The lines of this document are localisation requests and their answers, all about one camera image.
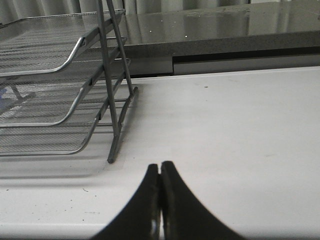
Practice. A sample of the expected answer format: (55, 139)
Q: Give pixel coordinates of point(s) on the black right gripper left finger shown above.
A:
(140, 218)

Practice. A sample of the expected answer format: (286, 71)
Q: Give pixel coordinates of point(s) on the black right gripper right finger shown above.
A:
(185, 218)

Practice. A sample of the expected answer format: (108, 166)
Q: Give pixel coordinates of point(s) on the silver mesh tray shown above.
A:
(69, 137)
(50, 99)
(45, 44)

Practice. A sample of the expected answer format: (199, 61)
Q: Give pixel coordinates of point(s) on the grey stone counter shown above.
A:
(192, 37)

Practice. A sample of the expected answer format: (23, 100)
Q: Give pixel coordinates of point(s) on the silver rack frame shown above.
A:
(117, 106)

